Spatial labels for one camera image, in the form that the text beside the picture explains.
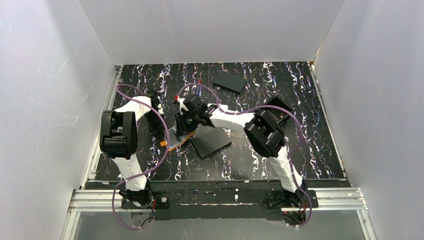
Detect orange leather card holder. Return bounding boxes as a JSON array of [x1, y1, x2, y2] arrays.
[[160, 126, 195, 152]]

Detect black plastic box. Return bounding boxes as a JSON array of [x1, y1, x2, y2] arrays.
[[261, 96, 293, 127]]

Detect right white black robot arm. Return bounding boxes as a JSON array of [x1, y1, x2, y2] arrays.
[[174, 94, 307, 194]]

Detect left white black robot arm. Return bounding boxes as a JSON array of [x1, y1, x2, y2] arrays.
[[99, 90, 165, 179]]

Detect blue red screwdriver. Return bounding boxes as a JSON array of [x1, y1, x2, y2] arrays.
[[197, 78, 203, 96]]

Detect flat black box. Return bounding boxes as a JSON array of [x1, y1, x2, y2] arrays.
[[213, 71, 247, 94]]

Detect black network switch box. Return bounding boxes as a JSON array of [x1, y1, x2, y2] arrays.
[[191, 128, 232, 160]]

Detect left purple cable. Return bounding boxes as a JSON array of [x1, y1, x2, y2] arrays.
[[111, 84, 171, 231]]

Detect left aluminium side rail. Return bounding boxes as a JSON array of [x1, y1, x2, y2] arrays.
[[79, 65, 122, 190]]

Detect aluminium front frame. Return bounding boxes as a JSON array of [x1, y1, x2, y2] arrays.
[[62, 186, 377, 240]]

